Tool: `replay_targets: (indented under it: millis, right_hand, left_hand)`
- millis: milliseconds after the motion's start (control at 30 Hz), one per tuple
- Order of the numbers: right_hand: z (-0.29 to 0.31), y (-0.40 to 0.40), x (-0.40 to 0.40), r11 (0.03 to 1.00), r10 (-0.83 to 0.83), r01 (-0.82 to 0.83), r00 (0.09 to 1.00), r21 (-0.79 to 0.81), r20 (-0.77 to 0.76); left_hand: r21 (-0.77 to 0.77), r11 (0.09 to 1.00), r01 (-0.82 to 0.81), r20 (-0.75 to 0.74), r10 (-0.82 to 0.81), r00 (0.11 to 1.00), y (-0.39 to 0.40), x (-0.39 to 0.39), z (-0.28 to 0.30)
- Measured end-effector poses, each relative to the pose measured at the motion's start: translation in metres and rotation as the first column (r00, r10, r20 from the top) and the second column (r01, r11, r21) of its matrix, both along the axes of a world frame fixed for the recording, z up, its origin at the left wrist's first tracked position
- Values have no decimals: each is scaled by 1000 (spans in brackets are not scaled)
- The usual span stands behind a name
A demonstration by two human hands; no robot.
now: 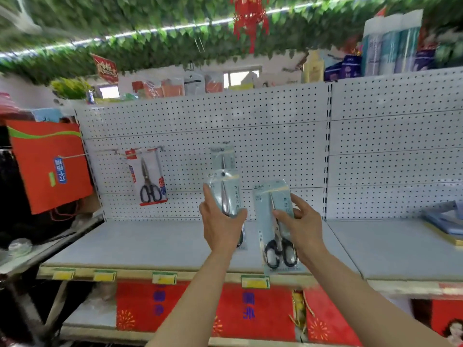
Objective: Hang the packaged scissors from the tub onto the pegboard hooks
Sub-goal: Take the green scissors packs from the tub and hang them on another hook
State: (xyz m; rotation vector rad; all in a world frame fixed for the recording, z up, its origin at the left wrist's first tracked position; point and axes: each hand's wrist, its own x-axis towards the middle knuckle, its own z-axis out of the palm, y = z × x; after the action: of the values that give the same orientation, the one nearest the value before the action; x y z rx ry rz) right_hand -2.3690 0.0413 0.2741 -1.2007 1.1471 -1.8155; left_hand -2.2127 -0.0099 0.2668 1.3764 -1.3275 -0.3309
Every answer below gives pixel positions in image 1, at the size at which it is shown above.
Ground person's left forearm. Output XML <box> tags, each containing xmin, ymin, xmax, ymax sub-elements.
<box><xmin>144</xmin><ymin>249</ymin><xmax>243</xmax><ymax>347</ymax></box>

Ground person's left hand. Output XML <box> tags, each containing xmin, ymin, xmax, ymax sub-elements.
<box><xmin>198</xmin><ymin>183</ymin><xmax>249</xmax><ymax>255</ymax></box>

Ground white packet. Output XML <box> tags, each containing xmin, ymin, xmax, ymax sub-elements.
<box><xmin>183</xmin><ymin>72</ymin><xmax>206</xmax><ymax>96</ymax></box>

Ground person's right hand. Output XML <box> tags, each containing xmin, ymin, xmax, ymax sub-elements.
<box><xmin>272</xmin><ymin>193</ymin><xmax>328</xmax><ymax>267</ymax></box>

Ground white red scissors pack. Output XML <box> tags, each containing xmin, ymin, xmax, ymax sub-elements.
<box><xmin>124</xmin><ymin>147</ymin><xmax>169</xmax><ymax>207</ymax></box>

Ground dark blue white pack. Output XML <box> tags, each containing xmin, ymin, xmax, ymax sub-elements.
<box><xmin>414</xmin><ymin>48</ymin><xmax>436</xmax><ymax>72</ymax></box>

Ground clear glass ashtray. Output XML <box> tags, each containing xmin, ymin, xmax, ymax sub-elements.
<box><xmin>8</xmin><ymin>237</ymin><xmax>33</xmax><ymax>256</ymax></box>

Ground green artificial leaf vines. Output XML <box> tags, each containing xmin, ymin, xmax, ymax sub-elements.
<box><xmin>0</xmin><ymin>0</ymin><xmax>463</xmax><ymax>85</ymax></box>

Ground blue flat box gold edge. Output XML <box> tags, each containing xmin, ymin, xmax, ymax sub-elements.
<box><xmin>423</xmin><ymin>213</ymin><xmax>463</xmax><ymax>247</ymax></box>

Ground blue packages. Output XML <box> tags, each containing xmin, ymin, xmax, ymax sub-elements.
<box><xmin>324</xmin><ymin>55</ymin><xmax>362</xmax><ymax>82</ymax></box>

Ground yellow flowers white pot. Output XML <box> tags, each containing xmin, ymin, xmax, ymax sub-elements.
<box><xmin>50</xmin><ymin>77</ymin><xmax>93</xmax><ymax>102</ymax></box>

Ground small red hanging sign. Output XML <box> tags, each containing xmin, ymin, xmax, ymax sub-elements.
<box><xmin>90</xmin><ymin>53</ymin><xmax>119</xmax><ymax>84</ymax></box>

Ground green white pack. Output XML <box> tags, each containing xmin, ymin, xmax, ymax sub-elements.
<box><xmin>434</xmin><ymin>28</ymin><xmax>463</xmax><ymax>67</ymax></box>

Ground pale yellow bottle pack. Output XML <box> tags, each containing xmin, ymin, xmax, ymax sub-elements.
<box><xmin>303</xmin><ymin>50</ymin><xmax>325</xmax><ymax>83</ymax></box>

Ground white light strip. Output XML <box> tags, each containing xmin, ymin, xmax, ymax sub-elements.
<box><xmin>0</xmin><ymin>0</ymin><xmax>373</xmax><ymax>58</ymax></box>

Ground yellow chips bag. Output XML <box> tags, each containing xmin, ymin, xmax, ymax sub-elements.
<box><xmin>291</xmin><ymin>291</ymin><xmax>308</xmax><ymax>340</ymax></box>

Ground pale green scissors packet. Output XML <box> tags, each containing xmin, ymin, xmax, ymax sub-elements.
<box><xmin>206</xmin><ymin>169</ymin><xmax>249</xmax><ymax>250</ymax></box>
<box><xmin>252</xmin><ymin>178</ymin><xmax>306</xmax><ymax>275</ymax></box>
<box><xmin>209</xmin><ymin>142</ymin><xmax>236</xmax><ymax>174</ymax></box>

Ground orange gift bag green stripe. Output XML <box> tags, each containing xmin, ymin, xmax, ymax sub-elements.
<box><xmin>5</xmin><ymin>120</ymin><xmax>94</xmax><ymax>222</ymax></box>

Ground orange packet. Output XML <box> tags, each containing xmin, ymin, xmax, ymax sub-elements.
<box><xmin>204</xmin><ymin>74</ymin><xmax>224</xmax><ymax>93</ymax></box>
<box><xmin>161</xmin><ymin>78</ymin><xmax>185</xmax><ymax>98</ymax></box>
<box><xmin>143</xmin><ymin>81</ymin><xmax>163</xmax><ymax>100</ymax></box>

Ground person's right forearm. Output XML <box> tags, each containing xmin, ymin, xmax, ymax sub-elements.
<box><xmin>307</xmin><ymin>251</ymin><xmax>453</xmax><ymax>347</ymax></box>

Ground pack of teal white rolls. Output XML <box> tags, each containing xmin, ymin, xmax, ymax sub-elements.
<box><xmin>361</xmin><ymin>10</ymin><xmax>424</xmax><ymax>77</ymax></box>

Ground light blue printed board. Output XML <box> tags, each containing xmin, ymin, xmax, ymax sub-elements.
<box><xmin>30</xmin><ymin>108</ymin><xmax>63</xmax><ymax>123</ymax></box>

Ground white metal pegboard shelf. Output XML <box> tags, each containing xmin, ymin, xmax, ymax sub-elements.
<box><xmin>36</xmin><ymin>67</ymin><xmax>463</xmax><ymax>347</ymax></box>

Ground black glass appliance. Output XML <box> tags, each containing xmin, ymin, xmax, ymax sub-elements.
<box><xmin>0</xmin><ymin>126</ymin><xmax>37</xmax><ymax>246</ymax></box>

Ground stack of pink basins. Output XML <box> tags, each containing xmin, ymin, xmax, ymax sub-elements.
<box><xmin>0</xmin><ymin>92</ymin><xmax>22</xmax><ymax>116</ymax></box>

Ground red hanging knot ornament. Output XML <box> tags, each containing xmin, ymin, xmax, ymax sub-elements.
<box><xmin>230</xmin><ymin>0</ymin><xmax>270</xmax><ymax>54</ymax></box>

